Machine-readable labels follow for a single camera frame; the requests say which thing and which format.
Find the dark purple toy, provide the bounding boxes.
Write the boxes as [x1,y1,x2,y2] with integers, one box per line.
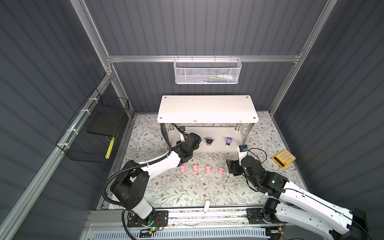
[205,138,214,146]

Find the light purple toy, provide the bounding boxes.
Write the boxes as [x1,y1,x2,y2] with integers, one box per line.
[226,137,233,147]

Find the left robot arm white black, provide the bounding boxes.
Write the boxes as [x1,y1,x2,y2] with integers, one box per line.
[108,133,202,225]

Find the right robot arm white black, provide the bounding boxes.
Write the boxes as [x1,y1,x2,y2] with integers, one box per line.
[226,156,371,240]

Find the white two-tier shelf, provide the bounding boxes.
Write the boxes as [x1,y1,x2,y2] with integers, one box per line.
[157,95,259,153]

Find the yellow calculator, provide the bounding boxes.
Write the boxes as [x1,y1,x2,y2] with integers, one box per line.
[272,150,296,168]

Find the yellow marker in basket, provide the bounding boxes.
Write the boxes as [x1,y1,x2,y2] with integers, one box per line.
[105,137,115,160]

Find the white ventilated cover strip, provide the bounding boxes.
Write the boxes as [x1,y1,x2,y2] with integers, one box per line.
[92,227,268,240]

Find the markers in white basket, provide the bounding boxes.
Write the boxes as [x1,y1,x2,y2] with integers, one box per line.
[199,75,238,84]

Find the black corrugated cable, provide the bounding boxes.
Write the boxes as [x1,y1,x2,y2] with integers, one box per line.
[101,122,172,240]

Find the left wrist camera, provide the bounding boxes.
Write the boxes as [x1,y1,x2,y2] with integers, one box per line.
[179,126,188,142]

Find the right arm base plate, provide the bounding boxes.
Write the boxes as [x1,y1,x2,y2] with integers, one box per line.
[246,207,282,225]

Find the white cylinder on rail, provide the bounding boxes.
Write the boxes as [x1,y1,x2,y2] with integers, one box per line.
[203,200,211,214]

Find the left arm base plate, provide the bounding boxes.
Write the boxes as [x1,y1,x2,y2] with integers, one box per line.
[127,210,169,230]

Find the white wire mesh basket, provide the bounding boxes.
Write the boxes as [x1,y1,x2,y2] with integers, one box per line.
[173,58,242,85]

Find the black wire basket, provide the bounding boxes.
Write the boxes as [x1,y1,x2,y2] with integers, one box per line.
[56,90,130,164]

